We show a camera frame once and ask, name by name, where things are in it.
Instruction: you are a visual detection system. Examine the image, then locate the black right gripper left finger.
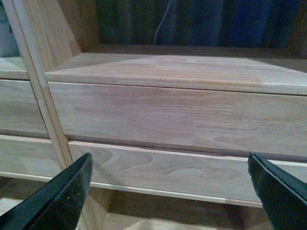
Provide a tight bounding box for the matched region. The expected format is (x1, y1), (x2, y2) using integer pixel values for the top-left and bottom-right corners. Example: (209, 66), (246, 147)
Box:
(0, 153), (93, 230)

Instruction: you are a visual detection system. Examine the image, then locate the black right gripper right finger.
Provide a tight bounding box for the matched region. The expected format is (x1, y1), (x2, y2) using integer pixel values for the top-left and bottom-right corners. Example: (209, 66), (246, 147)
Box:
(248, 153), (307, 230)

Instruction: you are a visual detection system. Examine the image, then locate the white paperback book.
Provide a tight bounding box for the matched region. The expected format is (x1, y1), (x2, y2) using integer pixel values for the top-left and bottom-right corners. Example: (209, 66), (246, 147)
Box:
(0, 1), (19, 58)

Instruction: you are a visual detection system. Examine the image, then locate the wooden bookshelf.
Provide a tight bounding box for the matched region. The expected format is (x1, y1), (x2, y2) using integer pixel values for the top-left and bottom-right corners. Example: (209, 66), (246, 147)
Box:
(0, 0), (307, 230)

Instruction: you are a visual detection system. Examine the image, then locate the dark blue curtain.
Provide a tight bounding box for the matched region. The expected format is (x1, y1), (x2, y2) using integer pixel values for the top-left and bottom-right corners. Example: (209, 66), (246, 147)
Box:
(95, 0), (303, 48)

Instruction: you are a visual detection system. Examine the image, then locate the thin grey cable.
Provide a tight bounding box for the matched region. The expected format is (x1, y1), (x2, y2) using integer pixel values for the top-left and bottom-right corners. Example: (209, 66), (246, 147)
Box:
(153, 0), (173, 45)

